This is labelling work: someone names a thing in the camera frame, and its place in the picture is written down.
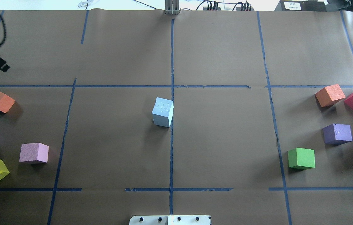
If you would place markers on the aluminium frame post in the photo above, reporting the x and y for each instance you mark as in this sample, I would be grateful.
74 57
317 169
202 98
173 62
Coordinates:
172 7

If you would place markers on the right side purple block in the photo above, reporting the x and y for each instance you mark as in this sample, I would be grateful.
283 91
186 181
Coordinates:
337 134

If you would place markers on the white pedestal base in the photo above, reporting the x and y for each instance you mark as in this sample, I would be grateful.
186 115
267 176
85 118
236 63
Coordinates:
170 220

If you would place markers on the black labelled box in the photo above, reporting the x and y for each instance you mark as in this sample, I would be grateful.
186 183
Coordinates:
301 5

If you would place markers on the light pink block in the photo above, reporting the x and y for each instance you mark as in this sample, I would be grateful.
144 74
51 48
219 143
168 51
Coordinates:
34 153

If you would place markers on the right side orange block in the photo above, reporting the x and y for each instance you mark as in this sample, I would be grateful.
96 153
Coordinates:
330 95

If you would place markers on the green block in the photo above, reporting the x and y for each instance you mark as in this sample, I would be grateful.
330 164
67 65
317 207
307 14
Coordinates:
301 158

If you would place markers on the blue block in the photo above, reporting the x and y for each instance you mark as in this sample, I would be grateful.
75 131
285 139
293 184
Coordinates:
163 109
162 121

